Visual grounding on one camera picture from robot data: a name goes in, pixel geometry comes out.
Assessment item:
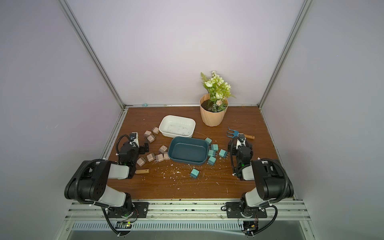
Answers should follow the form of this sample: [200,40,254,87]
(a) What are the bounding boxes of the white plastic storage box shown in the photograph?
[159,115,196,138]

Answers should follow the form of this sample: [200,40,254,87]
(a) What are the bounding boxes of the teal plastic storage box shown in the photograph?
[168,137,209,166]

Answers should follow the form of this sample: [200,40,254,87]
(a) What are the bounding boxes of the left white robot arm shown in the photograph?
[64,132,149,218]

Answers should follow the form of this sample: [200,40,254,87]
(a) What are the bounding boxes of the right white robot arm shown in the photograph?
[228,134,294,218]

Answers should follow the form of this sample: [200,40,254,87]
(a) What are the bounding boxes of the blue garden rake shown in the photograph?
[227,129,255,140]

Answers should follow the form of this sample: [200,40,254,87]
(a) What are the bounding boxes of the green garden fork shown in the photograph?
[135,169,150,175]

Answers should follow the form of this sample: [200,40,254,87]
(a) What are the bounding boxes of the pink plug far left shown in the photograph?
[144,131,152,138]

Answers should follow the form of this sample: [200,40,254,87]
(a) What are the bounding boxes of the pink plug far lower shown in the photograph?
[147,135,156,143]

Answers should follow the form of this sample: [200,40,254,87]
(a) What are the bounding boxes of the pink plug middle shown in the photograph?
[159,145,168,154]

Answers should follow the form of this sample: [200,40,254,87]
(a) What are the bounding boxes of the pink plug far top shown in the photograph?
[152,127,160,135]

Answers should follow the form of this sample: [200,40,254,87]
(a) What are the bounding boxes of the beige flower pot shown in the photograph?
[200,94,228,127]

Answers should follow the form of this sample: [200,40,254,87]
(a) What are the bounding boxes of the artificial green white flowers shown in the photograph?
[201,71,235,113]

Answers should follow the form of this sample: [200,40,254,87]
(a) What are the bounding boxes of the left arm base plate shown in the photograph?
[107,202,149,219]

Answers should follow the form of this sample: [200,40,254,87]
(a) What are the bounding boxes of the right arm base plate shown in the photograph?
[221,202,267,219]

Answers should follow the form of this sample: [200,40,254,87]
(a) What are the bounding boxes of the aluminium front rail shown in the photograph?
[65,199,311,221]

